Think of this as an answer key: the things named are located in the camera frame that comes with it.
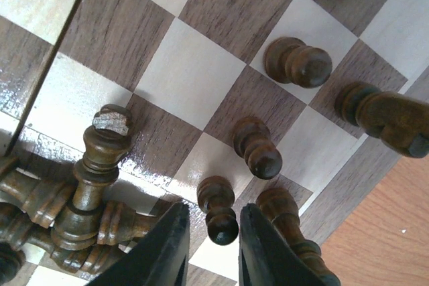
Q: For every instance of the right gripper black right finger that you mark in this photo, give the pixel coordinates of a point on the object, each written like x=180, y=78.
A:
x=265, y=258

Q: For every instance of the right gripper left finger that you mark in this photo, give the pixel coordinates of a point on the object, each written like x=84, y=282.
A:
x=160, y=258

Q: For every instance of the dark pawn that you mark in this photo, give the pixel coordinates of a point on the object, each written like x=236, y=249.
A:
x=216, y=197

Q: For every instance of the dark bishop chess piece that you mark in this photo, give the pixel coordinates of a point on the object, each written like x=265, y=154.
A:
x=280, y=208

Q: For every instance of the wooden folding chess board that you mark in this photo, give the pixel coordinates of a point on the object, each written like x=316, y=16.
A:
x=188, y=70

